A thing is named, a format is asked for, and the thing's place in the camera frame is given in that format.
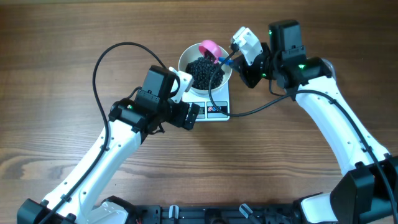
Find pink scoop blue handle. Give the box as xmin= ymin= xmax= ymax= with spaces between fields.
xmin=198 ymin=40 xmax=228 ymax=64

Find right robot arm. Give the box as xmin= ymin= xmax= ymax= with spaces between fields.
xmin=231 ymin=20 xmax=397 ymax=223

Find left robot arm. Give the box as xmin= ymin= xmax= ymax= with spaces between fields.
xmin=17 ymin=66 xmax=199 ymax=223

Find white digital kitchen scale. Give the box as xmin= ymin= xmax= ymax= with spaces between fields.
xmin=182 ymin=83 xmax=230 ymax=122

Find white bowl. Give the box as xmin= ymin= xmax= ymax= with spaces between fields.
xmin=178 ymin=43 xmax=232 ymax=95

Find black beans in bowl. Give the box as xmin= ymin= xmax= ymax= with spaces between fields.
xmin=185 ymin=56 xmax=218 ymax=90

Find clear plastic container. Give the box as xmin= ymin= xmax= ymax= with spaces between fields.
xmin=322 ymin=58 xmax=336 ymax=80

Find right black cable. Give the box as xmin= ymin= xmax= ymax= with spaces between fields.
xmin=208 ymin=45 xmax=398 ymax=224

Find black cable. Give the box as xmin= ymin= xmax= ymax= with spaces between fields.
xmin=39 ymin=42 xmax=167 ymax=224
xmin=208 ymin=45 xmax=398 ymax=224

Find left black cable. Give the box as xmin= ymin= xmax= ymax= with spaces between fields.
xmin=39 ymin=42 xmax=167 ymax=224

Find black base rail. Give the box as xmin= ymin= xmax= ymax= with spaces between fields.
xmin=93 ymin=203 xmax=352 ymax=224

